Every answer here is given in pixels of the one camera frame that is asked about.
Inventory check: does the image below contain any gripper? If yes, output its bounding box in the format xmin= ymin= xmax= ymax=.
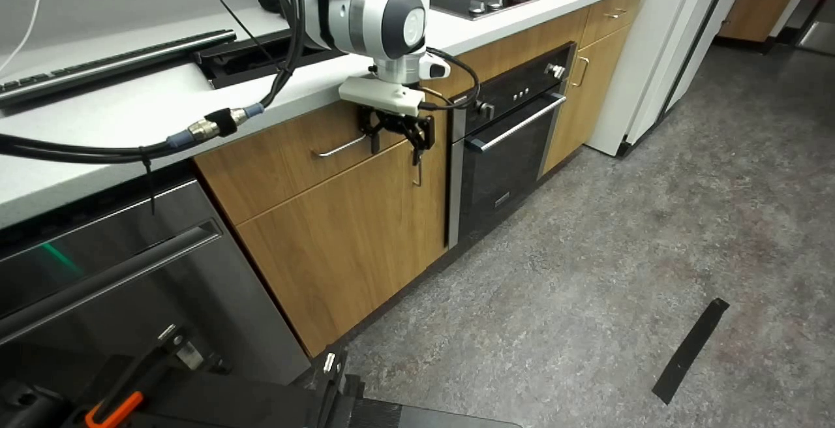
xmin=357 ymin=106 xmax=436 ymax=167

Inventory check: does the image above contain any wide wooden drawer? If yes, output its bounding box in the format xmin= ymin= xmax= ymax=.
xmin=194 ymin=98 xmax=452 ymax=226

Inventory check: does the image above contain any narrow wooden drawer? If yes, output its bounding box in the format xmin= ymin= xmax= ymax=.
xmin=579 ymin=0 xmax=647 ymax=48

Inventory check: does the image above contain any wide wooden cabinet door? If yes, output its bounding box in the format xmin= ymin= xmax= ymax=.
xmin=234 ymin=136 xmax=452 ymax=358

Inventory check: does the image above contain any black oven door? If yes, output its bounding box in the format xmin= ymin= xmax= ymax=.
xmin=455 ymin=91 xmax=569 ymax=247

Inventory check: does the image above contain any black tray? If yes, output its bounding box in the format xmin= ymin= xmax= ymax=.
xmin=193 ymin=29 xmax=343 ymax=90

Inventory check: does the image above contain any narrow wooden cabinet door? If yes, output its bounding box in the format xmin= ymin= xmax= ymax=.
xmin=543 ymin=23 xmax=634 ymax=176

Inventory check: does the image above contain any white refrigerator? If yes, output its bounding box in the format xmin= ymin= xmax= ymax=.
xmin=585 ymin=0 xmax=761 ymax=159

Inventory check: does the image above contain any stainless steel dishwasher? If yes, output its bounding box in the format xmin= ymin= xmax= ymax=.
xmin=0 ymin=179 xmax=312 ymax=409

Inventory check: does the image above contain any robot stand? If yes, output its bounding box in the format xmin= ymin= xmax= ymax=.
xmin=0 ymin=324 xmax=526 ymax=428

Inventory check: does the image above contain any black tape strip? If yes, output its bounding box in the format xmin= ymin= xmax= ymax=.
xmin=652 ymin=298 xmax=731 ymax=406

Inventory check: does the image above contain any orange and black clamp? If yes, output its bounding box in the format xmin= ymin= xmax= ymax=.
xmin=83 ymin=350 xmax=187 ymax=428

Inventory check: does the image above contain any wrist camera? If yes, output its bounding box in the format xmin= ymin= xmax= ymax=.
xmin=338 ymin=76 xmax=426 ymax=117

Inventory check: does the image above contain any wide drawer handle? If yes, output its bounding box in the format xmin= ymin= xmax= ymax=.
xmin=311 ymin=132 xmax=370 ymax=159

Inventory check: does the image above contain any oven door handle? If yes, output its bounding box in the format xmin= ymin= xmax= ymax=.
xmin=465 ymin=93 xmax=568 ymax=154

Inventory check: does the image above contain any long black rail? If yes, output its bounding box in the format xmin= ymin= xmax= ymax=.
xmin=0 ymin=29 xmax=237 ymax=110

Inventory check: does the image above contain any dishwasher handle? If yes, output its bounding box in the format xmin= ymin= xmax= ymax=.
xmin=0 ymin=219 xmax=224 ymax=346

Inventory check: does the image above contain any white cable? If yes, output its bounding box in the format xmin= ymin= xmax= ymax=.
xmin=0 ymin=0 xmax=46 ymax=78

